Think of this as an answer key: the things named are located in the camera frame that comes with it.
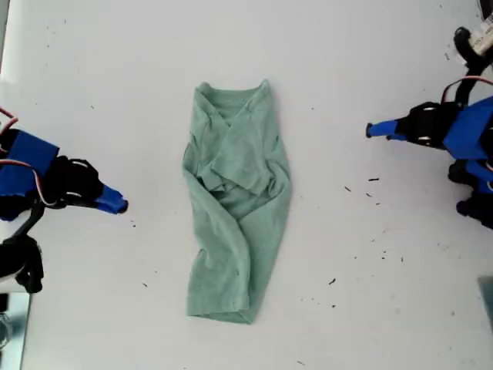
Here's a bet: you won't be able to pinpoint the black camera stalk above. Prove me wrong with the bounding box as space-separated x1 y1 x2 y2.
455 57 492 106
2 198 46 247

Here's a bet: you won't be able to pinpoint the green t-shirt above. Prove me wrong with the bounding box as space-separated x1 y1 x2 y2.
180 78 294 326

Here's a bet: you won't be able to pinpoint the red white arm cable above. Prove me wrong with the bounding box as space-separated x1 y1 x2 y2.
441 76 493 106
0 106 57 208

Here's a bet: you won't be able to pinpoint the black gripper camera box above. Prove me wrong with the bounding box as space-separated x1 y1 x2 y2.
0 234 45 295
453 25 493 63

